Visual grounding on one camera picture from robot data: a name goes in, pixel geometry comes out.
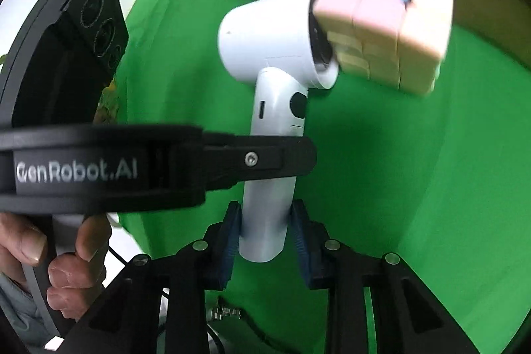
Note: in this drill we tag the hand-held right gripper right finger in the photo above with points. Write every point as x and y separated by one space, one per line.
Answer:
305 250

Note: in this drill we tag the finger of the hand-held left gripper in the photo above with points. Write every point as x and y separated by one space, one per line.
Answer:
265 157

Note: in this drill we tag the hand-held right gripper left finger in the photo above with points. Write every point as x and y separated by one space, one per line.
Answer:
230 250

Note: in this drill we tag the white hair dryer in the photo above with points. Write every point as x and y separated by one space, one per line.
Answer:
269 39

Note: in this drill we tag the person's left hand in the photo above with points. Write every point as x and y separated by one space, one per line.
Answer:
66 279

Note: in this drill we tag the green tablecloth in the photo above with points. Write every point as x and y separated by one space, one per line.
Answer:
394 192

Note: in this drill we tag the pastel puzzle cube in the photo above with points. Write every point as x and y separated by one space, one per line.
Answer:
381 18

